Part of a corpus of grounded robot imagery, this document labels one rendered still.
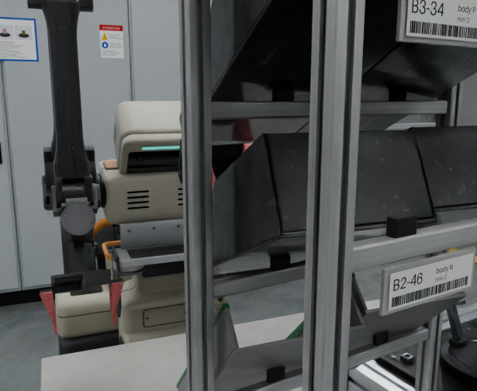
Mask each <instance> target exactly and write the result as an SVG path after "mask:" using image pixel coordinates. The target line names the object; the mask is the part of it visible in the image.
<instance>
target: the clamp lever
mask: <svg viewBox="0 0 477 391"><path fill-rule="evenodd" d="M463 304H466V301H465V300H460V301H458V302H457V303H455V304H454V305H452V306H450V307H449V308H447V309H446V310H447V314H448V319H449V323H450V326H451V332H452V335H453V338H454V339H460V338H463V337H464V334H463V331H462V328H461V322H460V319H459V315H458V310H457V307H456V306H459V305H463Z"/></svg>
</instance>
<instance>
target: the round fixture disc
mask: <svg viewBox="0 0 477 391"><path fill-rule="evenodd" d="M465 338H466V339H468V342H467V344H465V345H463V346H461V347H456V346H454V345H453V344H450V343H449V341H450V340H449V341H446V342H444V343H443V344H442V345H441V347H440V357H439V364H440V366H441V368H442V369H443V370H444V371H445V372H446V373H447V374H448V375H449V376H450V377H452V378H453V379H455V380H456V381H458V382H460V383H462V384H464V385H466V386H469V387H471V388H473V389H477V337H465Z"/></svg>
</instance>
